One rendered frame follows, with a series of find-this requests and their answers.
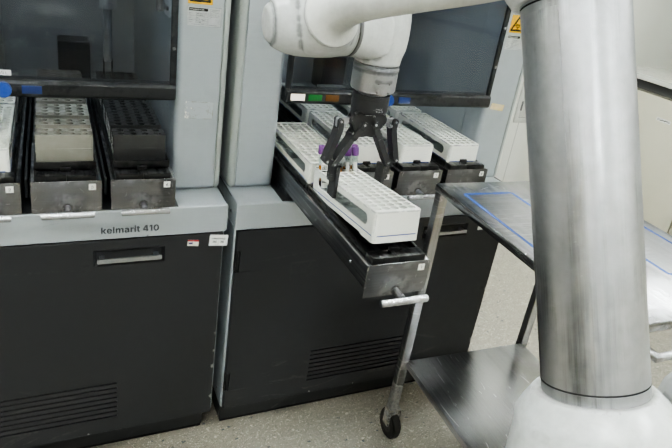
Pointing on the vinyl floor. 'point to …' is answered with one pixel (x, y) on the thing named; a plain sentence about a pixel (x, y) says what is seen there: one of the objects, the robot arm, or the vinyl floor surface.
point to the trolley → (504, 385)
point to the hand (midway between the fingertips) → (355, 185)
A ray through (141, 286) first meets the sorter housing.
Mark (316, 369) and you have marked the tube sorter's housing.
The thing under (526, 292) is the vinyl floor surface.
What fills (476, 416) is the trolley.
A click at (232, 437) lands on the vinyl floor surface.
